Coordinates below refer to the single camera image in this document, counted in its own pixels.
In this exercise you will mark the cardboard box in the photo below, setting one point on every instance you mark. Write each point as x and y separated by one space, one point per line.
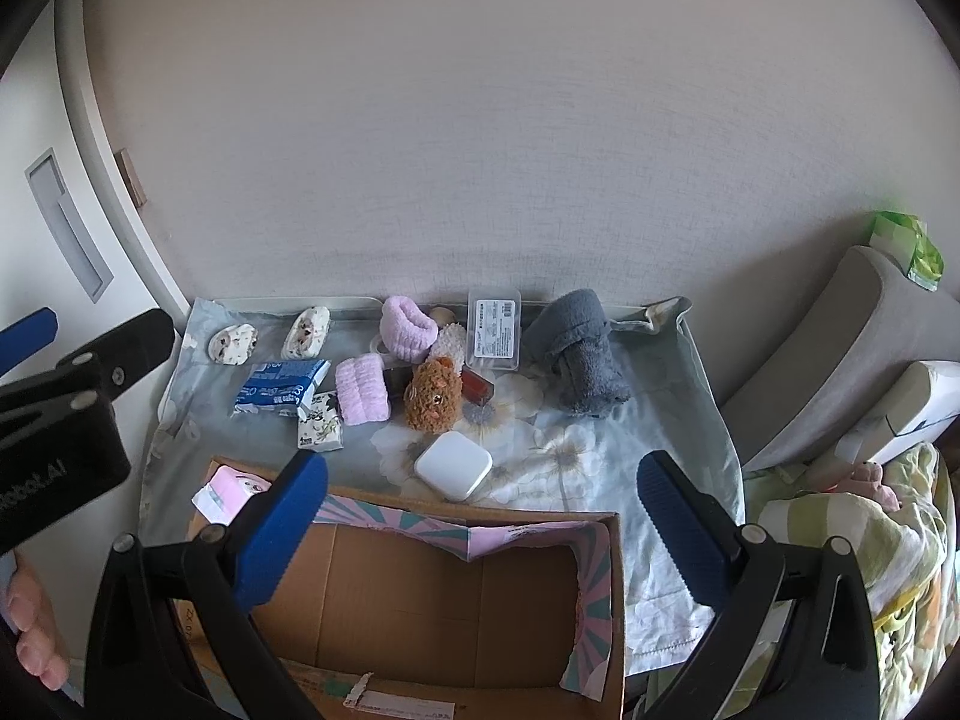
420 600

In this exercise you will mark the floral tablecloth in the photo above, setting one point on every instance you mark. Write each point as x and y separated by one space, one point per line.
600 450

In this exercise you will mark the small dark bottle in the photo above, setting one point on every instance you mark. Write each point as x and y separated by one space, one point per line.
396 379

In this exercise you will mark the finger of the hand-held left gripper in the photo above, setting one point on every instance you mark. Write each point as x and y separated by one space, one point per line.
127 349
26 337

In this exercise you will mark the white spotted fabric pouch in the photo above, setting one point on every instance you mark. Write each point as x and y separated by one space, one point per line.
234 345
306 332

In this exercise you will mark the pink fluffy wristband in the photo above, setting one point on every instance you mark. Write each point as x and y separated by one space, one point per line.
407 330
362 390

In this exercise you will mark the white pillow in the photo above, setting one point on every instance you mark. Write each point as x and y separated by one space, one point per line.
907 405

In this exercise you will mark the white fluffy plush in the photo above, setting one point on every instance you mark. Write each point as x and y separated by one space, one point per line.
451 345

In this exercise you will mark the grey pillow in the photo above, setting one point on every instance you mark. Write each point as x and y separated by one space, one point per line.
825 360

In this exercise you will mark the pink soft toy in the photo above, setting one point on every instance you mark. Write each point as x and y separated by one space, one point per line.
866 484

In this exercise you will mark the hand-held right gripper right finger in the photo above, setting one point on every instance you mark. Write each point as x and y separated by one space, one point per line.
679 532

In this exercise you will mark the floral tissue packet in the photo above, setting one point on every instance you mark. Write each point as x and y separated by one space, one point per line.
322 424

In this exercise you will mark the small red black box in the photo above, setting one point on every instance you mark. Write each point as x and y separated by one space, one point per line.
478 386

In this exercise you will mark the pink tissue packet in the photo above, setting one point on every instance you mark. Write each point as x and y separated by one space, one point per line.
229 493

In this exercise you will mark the person's left hand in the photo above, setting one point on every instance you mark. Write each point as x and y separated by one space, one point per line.
34 615

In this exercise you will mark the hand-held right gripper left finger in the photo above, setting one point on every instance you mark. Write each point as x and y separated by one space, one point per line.
281 532

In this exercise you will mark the clear plastic box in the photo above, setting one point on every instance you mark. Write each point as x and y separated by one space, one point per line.
494 330

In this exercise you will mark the green patterned blanket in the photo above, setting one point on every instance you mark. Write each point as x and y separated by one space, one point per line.
900 555

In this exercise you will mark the small wooden block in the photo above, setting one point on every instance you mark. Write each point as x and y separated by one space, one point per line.
131 178

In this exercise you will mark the blue tissue packet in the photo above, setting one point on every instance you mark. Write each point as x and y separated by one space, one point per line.
279 386

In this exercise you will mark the grey towel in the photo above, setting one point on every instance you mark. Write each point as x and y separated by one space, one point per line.
581 352

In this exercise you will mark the white square case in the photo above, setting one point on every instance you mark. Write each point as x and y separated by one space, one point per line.
454 466

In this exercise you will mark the green packet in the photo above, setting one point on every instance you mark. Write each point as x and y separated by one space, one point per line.
911 247

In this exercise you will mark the brown plush toy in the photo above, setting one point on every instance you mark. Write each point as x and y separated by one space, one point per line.
433 394

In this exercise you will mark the small wooden knob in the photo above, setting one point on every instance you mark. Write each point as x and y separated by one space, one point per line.
442 316

